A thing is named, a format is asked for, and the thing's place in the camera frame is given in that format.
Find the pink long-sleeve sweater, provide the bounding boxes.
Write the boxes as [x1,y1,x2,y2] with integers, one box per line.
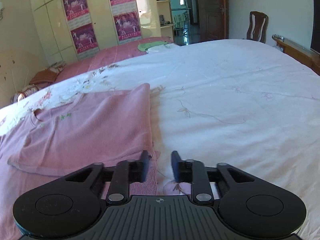
[1,83,157,239]

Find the white floral quilt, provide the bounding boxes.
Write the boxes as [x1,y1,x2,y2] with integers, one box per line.
[1,40,319,239]

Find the pink striped bedsheet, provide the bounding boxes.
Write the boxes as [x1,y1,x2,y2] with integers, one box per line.
[54,37,173,83]

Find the orange patterned pillow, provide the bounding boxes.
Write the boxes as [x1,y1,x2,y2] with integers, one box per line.
[29,68,63,85]

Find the green folded cloth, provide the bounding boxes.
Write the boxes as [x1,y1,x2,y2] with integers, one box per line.
[137,41,169,52]

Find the white folded cloth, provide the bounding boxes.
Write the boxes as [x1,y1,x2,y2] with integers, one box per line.
[146,43,179,54]

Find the floral red-white pillow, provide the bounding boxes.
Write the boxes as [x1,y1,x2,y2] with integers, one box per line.
[11,85,40,103]

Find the lower left pink poster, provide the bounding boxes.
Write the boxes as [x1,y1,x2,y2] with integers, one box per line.
[71,23,98,54]

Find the lower right pink poster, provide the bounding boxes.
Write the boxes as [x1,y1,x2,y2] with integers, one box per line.
[113,11,142,44]

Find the cream round headboard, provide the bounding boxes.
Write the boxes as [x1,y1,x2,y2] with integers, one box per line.
[0,49,48,108]

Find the dark wooden chair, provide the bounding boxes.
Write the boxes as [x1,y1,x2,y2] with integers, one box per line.
[246,11,269,43]

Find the cream glossy wardrobe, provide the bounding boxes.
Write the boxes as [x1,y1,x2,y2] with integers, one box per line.
[30,0,173,65]

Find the wooden tv cabinet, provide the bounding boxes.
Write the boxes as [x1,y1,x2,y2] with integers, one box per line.
[272,35,319,75]

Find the upper left pink poster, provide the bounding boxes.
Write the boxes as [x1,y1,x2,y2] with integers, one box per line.
[63,0,91,30]

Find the brown wooden door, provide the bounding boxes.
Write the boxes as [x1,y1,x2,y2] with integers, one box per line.
[198,0,229,42]

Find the black flat television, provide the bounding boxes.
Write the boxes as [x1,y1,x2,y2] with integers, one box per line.
[310,0,320,54]

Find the wall sconce lamp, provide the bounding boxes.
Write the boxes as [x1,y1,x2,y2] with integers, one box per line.
[0,1,4,21]

